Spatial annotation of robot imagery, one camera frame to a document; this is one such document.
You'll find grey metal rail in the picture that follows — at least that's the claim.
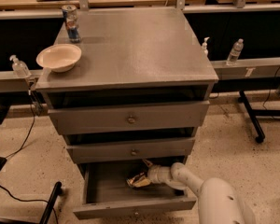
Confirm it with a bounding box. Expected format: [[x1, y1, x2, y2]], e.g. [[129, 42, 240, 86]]
[[0, 57, 280, 93]]

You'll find black floor cable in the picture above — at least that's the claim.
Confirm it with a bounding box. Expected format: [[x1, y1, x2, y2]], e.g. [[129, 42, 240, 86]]
[[0, 103, 60, 224]]

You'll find grey top drawer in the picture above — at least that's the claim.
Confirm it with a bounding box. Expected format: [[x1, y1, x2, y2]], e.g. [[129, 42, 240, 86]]
[[49, 101, 209, 134]]

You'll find clear water bottle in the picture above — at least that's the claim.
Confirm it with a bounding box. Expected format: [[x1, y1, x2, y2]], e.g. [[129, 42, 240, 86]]
[[226, 38, 244, 65]]

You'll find clear pump sanitizer bottle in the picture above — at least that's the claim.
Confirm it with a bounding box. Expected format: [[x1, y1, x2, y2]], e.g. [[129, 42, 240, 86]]
[[9, 55, 32, 78]]

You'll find grey drawer cabinet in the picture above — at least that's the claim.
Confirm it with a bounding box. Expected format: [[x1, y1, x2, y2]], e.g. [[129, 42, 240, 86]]
[[36, 8, 217, 163]]

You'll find crushed orange can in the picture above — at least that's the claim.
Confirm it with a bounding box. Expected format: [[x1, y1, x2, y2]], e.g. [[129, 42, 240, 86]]
[[127, 173, 151, 188]]

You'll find black stand leg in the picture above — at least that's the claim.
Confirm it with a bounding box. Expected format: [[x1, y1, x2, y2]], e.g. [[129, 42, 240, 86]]
[[39, 181, 62, 224]]

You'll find grey drawer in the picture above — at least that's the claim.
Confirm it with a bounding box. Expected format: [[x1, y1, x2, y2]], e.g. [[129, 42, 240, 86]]
[[74, 160, 196, 219], [49, 101, 209, 134], [66, 138, 195, 163]]

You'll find grey middle drawer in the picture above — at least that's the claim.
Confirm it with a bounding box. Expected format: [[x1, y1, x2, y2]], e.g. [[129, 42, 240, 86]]
[[66, 138, 195, 163]]

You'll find grey bottom drawer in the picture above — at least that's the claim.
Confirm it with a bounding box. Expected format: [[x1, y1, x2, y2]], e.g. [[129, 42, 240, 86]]
[[74, 160, 196, 219]]

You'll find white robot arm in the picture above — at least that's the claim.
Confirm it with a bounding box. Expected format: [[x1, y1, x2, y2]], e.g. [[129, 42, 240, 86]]
[[144, 160, 256, 224]]

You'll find white bowl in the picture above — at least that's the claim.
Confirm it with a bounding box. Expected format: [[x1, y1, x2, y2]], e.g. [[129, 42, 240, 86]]
[[36, 44, 82, 73]]

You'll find white pump bottle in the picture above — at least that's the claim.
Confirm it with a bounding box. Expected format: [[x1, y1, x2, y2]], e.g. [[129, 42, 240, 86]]
[[202, 37, 210, 56]]

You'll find black wheeled table leg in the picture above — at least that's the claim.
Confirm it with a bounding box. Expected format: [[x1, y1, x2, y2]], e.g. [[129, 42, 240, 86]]
[[238, 91, 280, 144]]

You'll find blue silver energy can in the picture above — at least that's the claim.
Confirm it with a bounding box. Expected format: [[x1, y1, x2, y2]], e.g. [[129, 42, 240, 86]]
[[62, 5, 81, 43]]

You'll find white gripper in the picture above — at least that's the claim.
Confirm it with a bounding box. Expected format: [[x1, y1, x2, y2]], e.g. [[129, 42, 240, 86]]
[[142, 159, 186, 190]]

